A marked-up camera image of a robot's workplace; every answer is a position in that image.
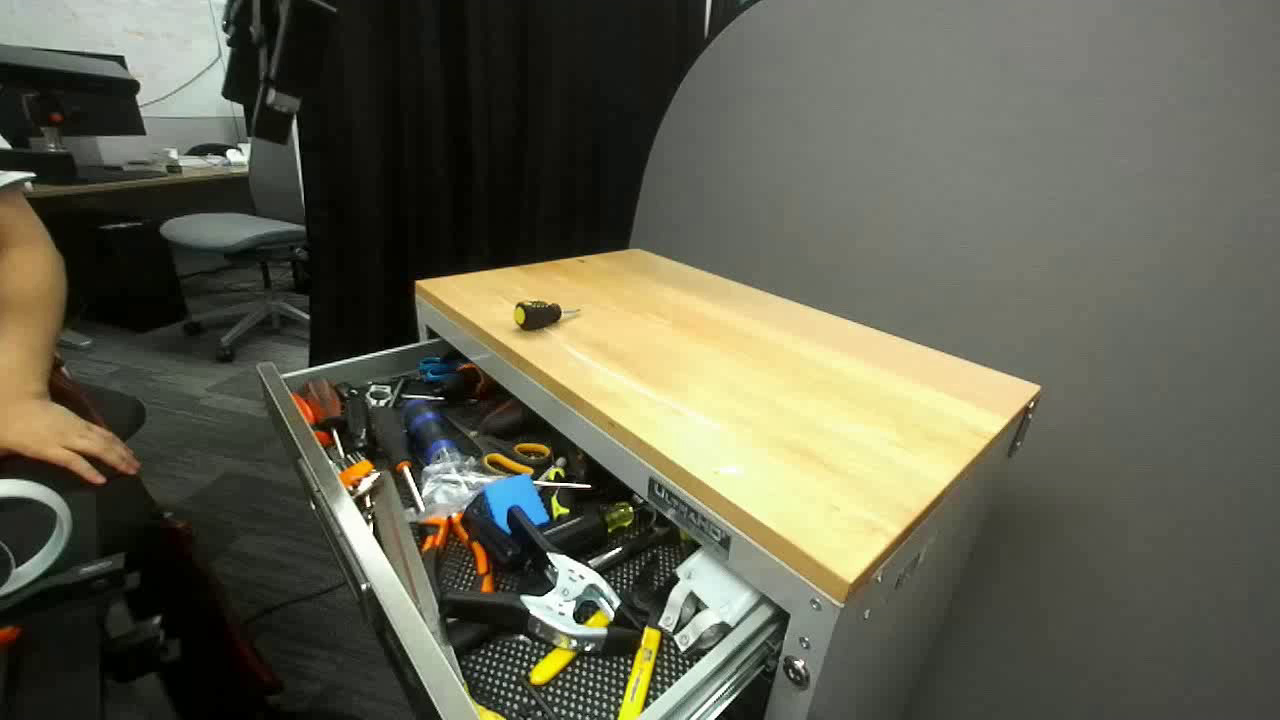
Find steel tool cabinet wooden top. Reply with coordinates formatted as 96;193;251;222
412;245;1049;720

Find stubby black yellow screwdriver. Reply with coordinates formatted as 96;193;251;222
511;296;570;335

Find small orange tool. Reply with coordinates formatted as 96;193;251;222
337;452;384;498
289;382;344;431

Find blue handled tool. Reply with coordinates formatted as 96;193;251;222
463;475;555;539

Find bare person hand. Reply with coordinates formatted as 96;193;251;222
0;391;145;486

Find long black yellow screwdriver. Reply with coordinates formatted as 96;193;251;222
537;495;646;551

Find black computer tower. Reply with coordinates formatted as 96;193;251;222
87;214;192;335

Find dark hanging jacket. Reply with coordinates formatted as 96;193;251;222
218;0;311;149

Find black computer monitor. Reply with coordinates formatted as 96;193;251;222
0;41;150;150

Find yellow handled scissors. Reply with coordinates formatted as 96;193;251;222
476;436;560;482

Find blue handled screwdriver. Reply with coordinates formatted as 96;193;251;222
399;395;463;472

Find wooden office desk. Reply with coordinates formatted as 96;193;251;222
19;157;255;218

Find wide steel tool drawer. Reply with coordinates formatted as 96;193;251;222
255;335;791;720

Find grey office chair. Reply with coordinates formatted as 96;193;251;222
157;132;317;363

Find black drawer liner mat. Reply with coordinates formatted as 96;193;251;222
455;622;698;720

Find yellow flat tool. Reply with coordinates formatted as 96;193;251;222
614;619;667;720

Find yellow handled pliers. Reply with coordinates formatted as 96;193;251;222
526;602;619;690

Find bare person forearm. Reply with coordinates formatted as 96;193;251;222
0;184;73;410

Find white grey tool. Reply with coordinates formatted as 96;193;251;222
656;545;768;661

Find black silver spring clamp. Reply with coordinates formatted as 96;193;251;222
495;511;629;655

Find grey rounded partition panel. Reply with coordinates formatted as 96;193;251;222
629;0;1280;720

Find orange handled pliers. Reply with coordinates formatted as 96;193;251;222
417;507;502;601

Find black curtain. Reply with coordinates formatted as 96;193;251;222
300;0;713;368

